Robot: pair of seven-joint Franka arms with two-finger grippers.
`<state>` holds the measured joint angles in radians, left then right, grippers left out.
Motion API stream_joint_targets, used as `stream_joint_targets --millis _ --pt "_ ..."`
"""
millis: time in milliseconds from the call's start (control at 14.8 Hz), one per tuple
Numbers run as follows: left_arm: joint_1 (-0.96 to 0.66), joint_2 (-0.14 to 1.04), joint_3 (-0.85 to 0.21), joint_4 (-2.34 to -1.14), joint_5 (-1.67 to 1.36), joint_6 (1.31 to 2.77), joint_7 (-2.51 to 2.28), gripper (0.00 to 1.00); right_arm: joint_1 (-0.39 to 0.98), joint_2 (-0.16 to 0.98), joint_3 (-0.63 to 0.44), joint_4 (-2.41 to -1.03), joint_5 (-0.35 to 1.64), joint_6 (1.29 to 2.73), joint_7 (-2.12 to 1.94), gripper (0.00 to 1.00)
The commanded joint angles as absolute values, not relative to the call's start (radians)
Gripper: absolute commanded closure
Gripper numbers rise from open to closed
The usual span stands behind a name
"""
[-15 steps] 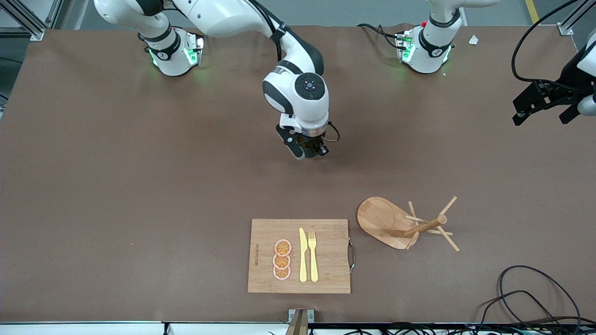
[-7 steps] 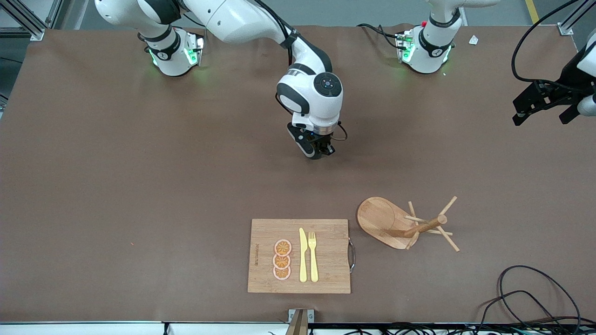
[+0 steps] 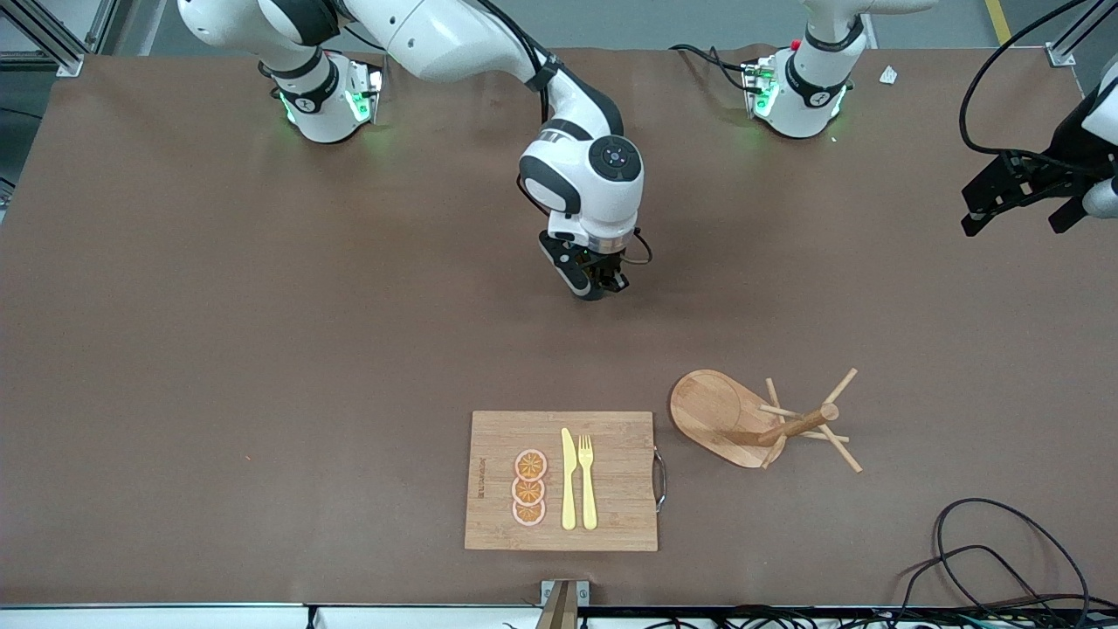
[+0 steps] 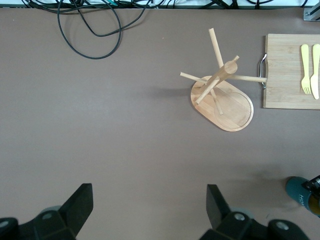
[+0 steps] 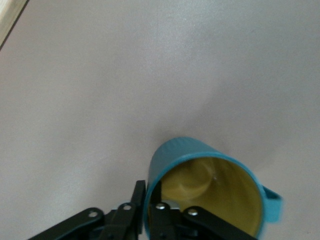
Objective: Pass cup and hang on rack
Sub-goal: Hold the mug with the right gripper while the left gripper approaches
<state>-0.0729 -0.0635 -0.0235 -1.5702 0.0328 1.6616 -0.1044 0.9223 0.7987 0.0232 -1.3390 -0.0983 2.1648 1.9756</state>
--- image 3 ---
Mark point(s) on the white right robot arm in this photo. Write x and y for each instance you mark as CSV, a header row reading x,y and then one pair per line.
x,y
454,35

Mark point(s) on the brown table cover mat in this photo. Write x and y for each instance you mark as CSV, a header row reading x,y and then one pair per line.
x,y
437,262

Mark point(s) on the aluminium profile bar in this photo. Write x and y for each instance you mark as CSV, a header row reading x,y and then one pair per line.
x,y
1061,54

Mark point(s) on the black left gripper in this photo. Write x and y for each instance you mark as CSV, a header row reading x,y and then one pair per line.
x,y
1067,141

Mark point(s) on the wooden cutting board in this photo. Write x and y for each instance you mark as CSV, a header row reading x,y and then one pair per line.
x,y
620,489

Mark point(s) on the aluminium frame struts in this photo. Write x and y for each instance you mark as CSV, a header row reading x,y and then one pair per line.
x,y
65,63

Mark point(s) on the metal mount bracket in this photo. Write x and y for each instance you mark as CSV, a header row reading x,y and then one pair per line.
x,y
563,598

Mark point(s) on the yellow plastic knife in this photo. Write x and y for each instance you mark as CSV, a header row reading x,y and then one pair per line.
x,y
569,489

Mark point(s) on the white table edge rail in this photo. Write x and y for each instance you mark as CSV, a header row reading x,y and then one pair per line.
x,y
175,618

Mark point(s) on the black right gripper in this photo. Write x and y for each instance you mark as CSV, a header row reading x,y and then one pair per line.
x,y
606,266

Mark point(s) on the orange slice toy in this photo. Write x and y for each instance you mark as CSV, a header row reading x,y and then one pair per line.
x,y
530,465
527,492

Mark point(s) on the wooden cup rack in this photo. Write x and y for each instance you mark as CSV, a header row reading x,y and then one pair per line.
x,y
712,415

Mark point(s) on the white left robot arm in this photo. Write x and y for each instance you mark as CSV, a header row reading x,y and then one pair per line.
x,y
803,96

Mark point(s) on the small white paper scrap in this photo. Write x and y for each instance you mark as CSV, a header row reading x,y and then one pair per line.
x,y
888,75

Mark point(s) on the yellow plastic fork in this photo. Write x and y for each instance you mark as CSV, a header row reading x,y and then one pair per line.
x,y
588,489

